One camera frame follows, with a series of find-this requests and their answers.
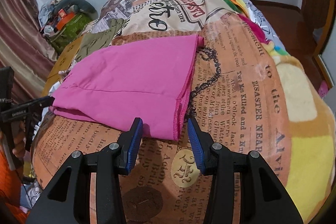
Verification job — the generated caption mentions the pink pants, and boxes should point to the pink pants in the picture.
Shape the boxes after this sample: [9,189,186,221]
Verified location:
[52,35,204,140]

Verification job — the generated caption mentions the person's left hand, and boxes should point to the person's left hand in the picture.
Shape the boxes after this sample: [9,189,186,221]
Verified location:
[13,122,26,159]

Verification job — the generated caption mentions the wooden headboard with cutouts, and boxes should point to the wooden headboard with cutouts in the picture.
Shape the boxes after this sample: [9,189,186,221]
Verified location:
[41,36,83,97]

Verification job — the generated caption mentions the striped maroon curtain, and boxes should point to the striped maroon curtain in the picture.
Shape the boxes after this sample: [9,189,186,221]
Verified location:
[1,0,58,103]

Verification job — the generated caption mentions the yellow striped plush blanket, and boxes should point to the yellow striped plush blanket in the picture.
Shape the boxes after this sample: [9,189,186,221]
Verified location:
[210,0,335,223]

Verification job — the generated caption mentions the olive green folded pants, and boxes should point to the olive green folded pants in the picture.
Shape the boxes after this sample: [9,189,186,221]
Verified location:
[75,19,124,62]

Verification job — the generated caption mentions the orange box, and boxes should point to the orange box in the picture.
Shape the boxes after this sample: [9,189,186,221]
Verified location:
[56,9,75,31]

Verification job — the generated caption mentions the newspaper print bed blanket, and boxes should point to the newspaper print bed blanket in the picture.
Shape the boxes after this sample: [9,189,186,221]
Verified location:
[31,0,293,224]

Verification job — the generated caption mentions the white patterned bedsheet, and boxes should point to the white patterned bedsheet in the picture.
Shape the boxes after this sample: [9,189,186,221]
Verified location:
[243,0,285,50]

